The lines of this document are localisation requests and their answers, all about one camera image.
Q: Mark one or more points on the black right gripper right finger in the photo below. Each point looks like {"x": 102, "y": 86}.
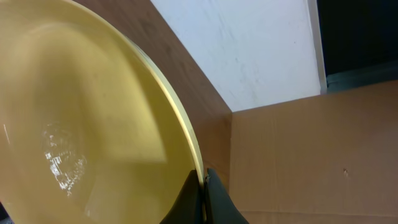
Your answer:
{"x": 219, "y": 207}

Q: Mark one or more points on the yellow plate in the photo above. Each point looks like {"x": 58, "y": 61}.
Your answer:
{"x": 91, "y": 130}

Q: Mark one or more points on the brown cardboard box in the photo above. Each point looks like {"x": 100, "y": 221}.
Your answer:
{"x": 322, "y": 159}

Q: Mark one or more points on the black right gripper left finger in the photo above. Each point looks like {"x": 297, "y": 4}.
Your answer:
{"x": 188, "y": 207}

